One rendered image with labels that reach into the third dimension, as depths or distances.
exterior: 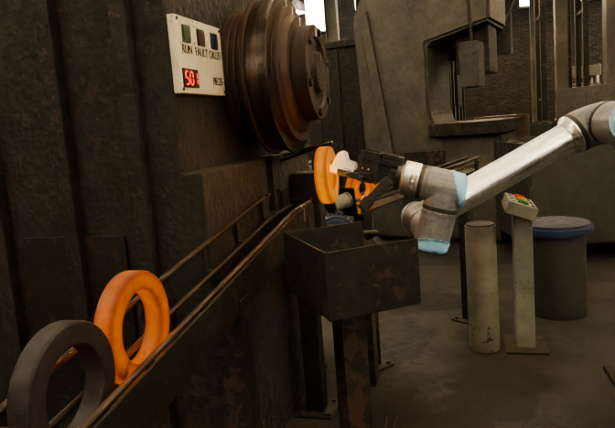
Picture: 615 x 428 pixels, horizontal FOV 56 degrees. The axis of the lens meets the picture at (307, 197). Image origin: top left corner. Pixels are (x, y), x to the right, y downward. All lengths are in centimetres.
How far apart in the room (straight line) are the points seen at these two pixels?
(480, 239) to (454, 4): 237
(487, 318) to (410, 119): 229
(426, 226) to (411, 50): 303
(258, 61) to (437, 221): 63
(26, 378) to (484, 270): 187
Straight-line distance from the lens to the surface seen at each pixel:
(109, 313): 94
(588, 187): 382
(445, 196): 148
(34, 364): 81
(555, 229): 275
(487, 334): 246
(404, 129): 444
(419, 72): 440
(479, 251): 236
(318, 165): 149
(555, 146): 173
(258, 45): 160
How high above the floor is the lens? 97
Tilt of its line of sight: 7 degrees down
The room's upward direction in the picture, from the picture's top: 4 degrees counter-clockwise
